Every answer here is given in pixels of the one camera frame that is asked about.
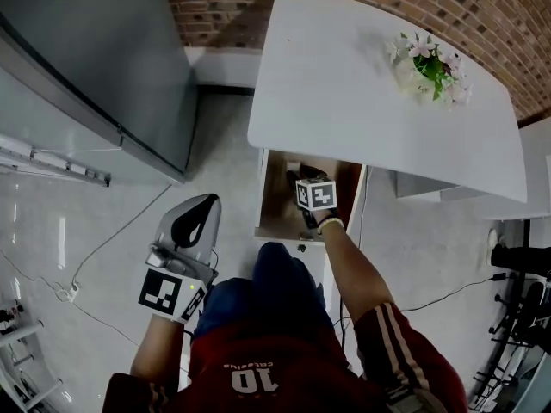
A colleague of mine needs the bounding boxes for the person's blue trousers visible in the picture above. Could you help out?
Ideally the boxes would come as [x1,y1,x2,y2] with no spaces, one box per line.
[193,242,335,343]

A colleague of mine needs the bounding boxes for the person's red jersey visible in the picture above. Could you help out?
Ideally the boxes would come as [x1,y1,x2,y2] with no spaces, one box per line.
[102,301,468,413]

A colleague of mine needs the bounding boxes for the long black floor cable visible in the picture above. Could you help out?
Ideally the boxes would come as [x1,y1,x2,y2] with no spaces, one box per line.
[399,272,510,313]

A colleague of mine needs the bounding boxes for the thin black cable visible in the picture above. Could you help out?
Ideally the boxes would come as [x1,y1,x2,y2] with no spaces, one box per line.
[71,184,173,287]

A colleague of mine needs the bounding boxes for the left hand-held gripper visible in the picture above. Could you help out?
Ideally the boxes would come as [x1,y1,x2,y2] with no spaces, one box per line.
[137,193,223,324]

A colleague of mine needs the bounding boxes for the wooden drawer with white front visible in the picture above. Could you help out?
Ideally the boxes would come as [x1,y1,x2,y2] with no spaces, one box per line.
[253,148,367,243]

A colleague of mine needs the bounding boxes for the grey refrigerator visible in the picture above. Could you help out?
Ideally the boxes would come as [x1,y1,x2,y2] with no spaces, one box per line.
[0,0,200,188]

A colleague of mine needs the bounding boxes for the white desk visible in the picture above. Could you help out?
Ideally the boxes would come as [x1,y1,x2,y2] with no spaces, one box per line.
[246,0,529,305]

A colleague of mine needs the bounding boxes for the person's right forearm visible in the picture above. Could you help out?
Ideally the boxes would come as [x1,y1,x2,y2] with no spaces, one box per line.
[320,219,395,322]

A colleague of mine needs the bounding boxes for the white cable from desk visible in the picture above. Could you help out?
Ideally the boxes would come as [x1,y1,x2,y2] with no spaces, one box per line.
[356,165,372,249]

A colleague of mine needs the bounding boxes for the black metal chair frame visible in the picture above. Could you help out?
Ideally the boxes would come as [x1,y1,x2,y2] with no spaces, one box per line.
[472,268,551,406]

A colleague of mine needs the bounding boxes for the white flower pot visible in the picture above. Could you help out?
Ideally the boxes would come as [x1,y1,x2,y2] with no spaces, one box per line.
[384,32,474,111]

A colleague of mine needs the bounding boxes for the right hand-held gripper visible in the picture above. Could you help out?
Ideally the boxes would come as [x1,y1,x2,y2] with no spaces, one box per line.
[286,165,339,231]

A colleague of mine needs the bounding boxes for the person's left forearm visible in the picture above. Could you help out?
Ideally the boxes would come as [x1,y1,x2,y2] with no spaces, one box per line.
[130,314,193,393]

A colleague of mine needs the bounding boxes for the beaded wrist bracelet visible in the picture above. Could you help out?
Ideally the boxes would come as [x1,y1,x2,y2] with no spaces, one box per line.
[317,216,345,236]

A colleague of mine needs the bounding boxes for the white metal frame table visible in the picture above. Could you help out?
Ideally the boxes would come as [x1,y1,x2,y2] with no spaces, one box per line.
[0,299,65,413]

